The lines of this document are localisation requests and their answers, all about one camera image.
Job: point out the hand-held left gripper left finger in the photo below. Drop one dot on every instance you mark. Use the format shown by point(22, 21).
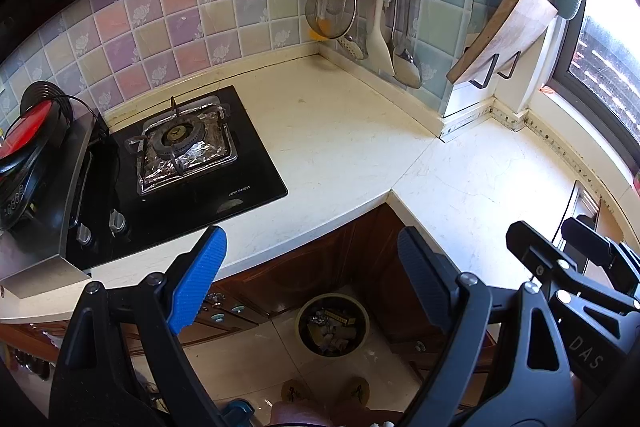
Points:
point(197, 277)

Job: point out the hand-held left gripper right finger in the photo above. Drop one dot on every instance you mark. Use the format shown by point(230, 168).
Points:
point(425, 277)

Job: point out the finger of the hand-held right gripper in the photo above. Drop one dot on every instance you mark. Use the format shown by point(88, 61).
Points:
point(590, 242)
point(530, 244)

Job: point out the round trash bin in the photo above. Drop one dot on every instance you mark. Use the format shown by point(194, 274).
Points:
point(301, 324)

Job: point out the stainless steel sink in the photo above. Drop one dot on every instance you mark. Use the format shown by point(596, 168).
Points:
point(585, 207)

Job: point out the metal stove knob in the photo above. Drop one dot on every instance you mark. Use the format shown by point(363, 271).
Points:
point(84, 234)
point(119, 223)

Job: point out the brown wooden cabinet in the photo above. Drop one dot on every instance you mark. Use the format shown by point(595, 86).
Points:
point(310, 257)

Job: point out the foil stove liner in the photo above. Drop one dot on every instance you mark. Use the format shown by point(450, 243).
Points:
point(200, 157)

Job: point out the black glass gas stove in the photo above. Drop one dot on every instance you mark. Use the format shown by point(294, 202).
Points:
point(250, 167)

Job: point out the brown slipper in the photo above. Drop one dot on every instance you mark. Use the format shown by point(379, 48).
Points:
point(297, 392)
point(357, 391)

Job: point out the gas burner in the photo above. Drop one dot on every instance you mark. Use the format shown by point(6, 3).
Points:
point(175, 137)

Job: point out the person's left leg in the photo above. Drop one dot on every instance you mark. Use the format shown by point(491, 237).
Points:
point(300, 417)

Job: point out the dark framed window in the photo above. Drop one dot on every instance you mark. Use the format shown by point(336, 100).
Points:
point(610, 57)

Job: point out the red black electric cooker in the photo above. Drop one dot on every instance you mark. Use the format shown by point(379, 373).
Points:
point(20, 187)

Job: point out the wooden cutting board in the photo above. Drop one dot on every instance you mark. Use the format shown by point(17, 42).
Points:
point(505, 32)

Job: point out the cream plastic spatula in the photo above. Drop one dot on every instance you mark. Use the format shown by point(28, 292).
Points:
point(381, 52)

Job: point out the orange fuzzy cloth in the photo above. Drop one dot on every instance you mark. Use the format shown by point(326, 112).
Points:
point(325, 27)

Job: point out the metal mesh strainer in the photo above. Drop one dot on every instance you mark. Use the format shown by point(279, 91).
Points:
point(330, 9)

